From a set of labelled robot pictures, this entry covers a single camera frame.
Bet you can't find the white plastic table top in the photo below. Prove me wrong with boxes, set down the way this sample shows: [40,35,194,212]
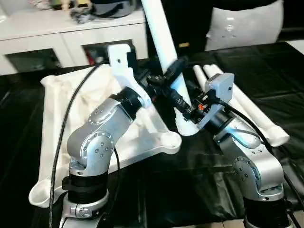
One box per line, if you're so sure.
[28,64,182,208]

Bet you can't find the black cabinet with yellow label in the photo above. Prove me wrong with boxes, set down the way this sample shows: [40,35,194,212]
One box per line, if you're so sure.
[142,0,214,62]

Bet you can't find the cluster of small bottles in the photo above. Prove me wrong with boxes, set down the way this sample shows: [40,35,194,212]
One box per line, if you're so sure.
[83,45,109,66]

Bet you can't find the white cushion with badge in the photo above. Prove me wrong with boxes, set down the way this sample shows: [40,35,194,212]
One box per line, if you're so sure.
[207,0,284,51]

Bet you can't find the black work mat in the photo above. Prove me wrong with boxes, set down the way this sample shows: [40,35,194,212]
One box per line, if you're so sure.
[0,40,304,228]

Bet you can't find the grey bag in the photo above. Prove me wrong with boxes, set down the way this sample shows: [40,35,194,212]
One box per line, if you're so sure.
[90,0,138,19]

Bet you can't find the white flat board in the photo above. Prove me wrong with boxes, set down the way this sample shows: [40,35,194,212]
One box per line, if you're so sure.
[285,40,304,55]

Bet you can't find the white cabinet with glass doors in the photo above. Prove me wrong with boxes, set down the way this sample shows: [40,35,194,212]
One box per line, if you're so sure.
[0,0,148,76]

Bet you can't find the small colourful figurines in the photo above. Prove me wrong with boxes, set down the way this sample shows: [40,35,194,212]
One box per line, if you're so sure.
[28,0,91,11]

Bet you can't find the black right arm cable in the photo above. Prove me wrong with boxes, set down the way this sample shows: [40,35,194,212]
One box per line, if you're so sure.
[224,104,267,145]

